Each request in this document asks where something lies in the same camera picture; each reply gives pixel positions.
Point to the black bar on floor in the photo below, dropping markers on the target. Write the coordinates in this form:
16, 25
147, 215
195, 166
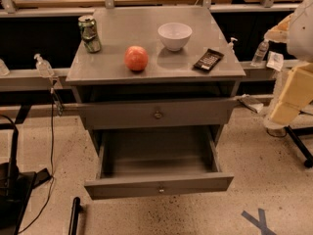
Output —
76, 208

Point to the clear water bottle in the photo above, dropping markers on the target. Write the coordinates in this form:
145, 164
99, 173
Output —
260, 53

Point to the blue tape cross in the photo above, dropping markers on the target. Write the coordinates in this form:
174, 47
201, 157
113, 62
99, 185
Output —
260, 222

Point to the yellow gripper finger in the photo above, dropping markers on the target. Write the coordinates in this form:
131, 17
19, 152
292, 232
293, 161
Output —
296, 95

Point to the clear sanitizer pump bottle left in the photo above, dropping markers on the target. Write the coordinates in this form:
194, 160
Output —
43, 66

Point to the grey pouch on ledge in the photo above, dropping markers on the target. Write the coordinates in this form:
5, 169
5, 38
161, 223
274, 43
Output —
251, 103

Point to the red apple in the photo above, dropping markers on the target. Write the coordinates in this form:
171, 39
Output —
136, 58

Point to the white paper packet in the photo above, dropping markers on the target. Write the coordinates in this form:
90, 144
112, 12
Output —
275, 61

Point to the green soda can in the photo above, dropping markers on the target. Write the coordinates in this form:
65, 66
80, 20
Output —
89, 34

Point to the black stand base left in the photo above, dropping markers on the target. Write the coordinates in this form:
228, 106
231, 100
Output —
16, 186

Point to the small white pump bottle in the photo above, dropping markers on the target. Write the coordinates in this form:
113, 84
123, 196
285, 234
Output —
232, 42

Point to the grey top drawer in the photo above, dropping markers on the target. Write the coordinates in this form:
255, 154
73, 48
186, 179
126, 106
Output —
156, 113

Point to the grey drawer cabinet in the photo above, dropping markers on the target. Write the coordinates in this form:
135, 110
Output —
169, 75

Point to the white bowl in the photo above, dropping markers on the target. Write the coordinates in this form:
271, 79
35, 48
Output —
174, 36

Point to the black chair leg right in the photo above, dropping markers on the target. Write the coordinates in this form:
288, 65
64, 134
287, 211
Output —
295, 134

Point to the grey open middle drawer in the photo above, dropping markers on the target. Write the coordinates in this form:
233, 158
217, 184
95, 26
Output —
148, 162

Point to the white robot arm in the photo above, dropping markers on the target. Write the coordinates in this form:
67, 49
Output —
296, 30

